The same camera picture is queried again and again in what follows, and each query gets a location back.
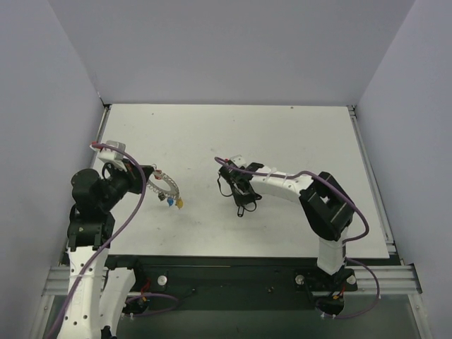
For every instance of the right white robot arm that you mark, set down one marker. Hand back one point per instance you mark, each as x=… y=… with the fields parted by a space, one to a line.
x=323 y=201

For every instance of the aluminium frame rail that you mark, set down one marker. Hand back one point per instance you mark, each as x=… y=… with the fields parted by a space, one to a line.
x=380 y=278

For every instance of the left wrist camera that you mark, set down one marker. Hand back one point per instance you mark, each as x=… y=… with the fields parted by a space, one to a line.
x=107 y=155

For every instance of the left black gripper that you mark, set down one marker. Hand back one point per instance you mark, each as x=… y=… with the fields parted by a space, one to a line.
x=142 y=178

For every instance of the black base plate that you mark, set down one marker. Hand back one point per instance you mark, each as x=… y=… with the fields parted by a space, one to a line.
x=196 y=283

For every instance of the key with black tag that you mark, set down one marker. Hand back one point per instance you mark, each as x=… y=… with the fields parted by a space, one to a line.
x=246 y=207

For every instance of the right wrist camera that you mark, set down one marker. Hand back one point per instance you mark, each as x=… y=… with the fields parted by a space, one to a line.
x=237 y=161

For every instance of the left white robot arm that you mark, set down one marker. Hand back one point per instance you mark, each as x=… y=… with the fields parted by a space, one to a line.
x=94 y=304

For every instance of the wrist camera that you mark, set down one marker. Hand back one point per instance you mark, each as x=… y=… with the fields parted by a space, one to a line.
x=107 y=155
x=237 y=161

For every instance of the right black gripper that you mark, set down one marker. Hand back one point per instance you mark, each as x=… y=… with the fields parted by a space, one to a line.
x=239 y=181

